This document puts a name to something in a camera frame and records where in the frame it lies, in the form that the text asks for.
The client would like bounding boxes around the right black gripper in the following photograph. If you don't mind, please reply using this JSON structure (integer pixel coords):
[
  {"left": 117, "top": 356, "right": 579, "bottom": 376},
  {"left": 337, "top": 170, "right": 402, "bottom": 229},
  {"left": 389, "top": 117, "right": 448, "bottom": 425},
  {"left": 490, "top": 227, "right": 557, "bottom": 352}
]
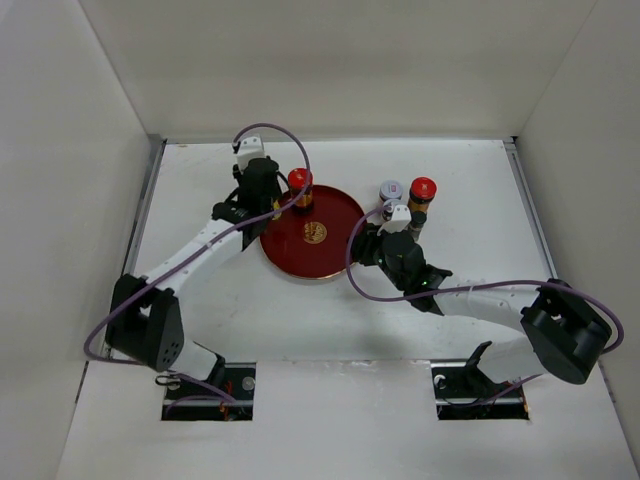
[{"left": 346, "top": 222, "right": 407, "bottom": 291}]

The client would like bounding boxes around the red lid chili sauce jar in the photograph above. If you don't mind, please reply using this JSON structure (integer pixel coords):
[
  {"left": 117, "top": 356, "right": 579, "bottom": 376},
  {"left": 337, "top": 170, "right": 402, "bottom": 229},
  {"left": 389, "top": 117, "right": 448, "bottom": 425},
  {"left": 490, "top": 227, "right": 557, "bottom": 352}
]
[{"left": 287, "top": 168, "right": 313, "bottom": 211}]

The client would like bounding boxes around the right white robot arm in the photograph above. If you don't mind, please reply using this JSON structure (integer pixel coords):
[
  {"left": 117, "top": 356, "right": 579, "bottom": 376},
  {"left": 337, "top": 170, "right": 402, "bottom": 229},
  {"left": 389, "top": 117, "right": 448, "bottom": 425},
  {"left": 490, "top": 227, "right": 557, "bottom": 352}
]
[{"left": 346, "top": 223, "right": 612, "bottom": 396}]

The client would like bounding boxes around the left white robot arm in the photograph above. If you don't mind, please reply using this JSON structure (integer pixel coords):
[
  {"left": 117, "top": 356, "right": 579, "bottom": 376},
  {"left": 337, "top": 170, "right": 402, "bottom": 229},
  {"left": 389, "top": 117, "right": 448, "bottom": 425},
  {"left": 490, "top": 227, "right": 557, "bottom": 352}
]
[{"left": 105, "top": 157, "right": 282, "bottom": 399}]

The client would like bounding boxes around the black cap spice bottle right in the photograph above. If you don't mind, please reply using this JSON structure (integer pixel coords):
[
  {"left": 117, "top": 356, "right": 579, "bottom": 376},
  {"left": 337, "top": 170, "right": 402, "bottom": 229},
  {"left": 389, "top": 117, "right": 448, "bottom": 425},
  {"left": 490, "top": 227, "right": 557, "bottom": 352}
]
[{"left": 407, "top": 210, "right": 428, "bottom": 242}]

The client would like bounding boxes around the white lid sauce jar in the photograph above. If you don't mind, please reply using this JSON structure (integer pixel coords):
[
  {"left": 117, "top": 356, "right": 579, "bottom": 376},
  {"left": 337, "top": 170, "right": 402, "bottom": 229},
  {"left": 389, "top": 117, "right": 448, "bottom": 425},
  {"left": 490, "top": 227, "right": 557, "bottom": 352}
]
[{"left": 378, "top": 180, "right": 404, "bottom": 204}]

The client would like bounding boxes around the red lid chili jar right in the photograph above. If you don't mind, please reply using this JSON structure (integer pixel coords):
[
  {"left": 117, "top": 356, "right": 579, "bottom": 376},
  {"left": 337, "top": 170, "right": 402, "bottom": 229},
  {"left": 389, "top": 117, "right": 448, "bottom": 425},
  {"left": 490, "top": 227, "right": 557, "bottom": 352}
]
[{"left": 407, "top": 176, "right": 437, "bottom": 213}]

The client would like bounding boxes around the round red tray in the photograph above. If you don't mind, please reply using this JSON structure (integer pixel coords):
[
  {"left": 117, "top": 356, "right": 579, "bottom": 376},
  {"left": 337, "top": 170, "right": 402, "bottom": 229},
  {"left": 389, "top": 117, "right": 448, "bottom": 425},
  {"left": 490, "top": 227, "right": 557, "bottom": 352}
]
[{"left": 260, "top": 185, "right": 364, "bottom": 280}]

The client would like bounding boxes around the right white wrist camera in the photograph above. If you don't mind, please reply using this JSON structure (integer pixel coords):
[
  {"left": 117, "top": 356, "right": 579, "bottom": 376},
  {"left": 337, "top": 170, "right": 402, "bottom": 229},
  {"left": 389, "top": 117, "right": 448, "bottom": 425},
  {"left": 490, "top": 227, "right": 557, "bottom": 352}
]
[{"left": 377, "top": 204, "right": 411, "bottom": 236}]

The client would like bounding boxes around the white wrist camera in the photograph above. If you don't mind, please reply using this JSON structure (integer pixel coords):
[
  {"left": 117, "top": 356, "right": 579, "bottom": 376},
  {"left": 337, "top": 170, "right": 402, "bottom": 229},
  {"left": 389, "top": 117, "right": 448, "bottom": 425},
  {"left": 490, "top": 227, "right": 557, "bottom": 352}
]
[
  {"left": 233, "top": 134, "right": 265, "bottom": 172},
  {"left": 377, "top": 204, "right": 411, "bottom": 236}
]

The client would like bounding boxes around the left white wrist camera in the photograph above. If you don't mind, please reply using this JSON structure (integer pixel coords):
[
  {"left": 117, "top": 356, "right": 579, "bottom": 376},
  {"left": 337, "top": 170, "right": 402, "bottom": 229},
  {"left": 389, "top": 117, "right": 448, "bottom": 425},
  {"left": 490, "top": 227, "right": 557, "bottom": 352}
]
[{"left": 233, "top": 134, "right": 265, "bottom": 172}]

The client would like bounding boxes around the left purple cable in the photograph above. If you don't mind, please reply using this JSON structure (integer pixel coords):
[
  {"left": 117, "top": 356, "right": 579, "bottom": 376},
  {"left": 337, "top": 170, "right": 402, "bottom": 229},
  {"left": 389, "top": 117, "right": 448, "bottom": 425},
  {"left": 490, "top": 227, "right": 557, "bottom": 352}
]
[{"left": 82, "top": 122, "right": 311, "bottom": 416}]

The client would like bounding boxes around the purple cable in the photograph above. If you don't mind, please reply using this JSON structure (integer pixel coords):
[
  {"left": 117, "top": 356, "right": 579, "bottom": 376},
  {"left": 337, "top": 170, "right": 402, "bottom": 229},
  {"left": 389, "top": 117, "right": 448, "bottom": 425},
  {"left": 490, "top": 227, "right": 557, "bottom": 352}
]
[
  {"left": 344, "top": 208, "right": 626, "bottom": 354},
  {"left": 82, "top": 122, "right": 311, "bottom": 416}
]

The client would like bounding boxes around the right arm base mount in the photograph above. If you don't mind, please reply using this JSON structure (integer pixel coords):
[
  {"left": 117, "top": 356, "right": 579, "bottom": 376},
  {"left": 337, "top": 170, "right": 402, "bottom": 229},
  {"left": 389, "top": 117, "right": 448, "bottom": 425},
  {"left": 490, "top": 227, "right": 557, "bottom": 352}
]
[{"left": 431, "top": 342, "right": 529, "bottom": 421}]

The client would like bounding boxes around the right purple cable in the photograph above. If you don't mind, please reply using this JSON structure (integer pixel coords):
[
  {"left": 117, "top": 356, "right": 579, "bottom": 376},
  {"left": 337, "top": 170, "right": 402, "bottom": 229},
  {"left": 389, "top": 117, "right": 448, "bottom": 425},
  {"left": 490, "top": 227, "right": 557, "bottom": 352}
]
[{"left": 344, "top": 208, "right": 626, "bottom": 354}]

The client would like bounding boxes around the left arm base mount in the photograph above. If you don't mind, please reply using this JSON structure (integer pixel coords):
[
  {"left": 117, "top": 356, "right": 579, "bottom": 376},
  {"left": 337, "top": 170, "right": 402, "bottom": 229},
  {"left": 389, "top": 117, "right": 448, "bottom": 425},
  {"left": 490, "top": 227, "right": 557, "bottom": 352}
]
[{"left": 155, "top": 363, "right": 257, "bottom": 422}]

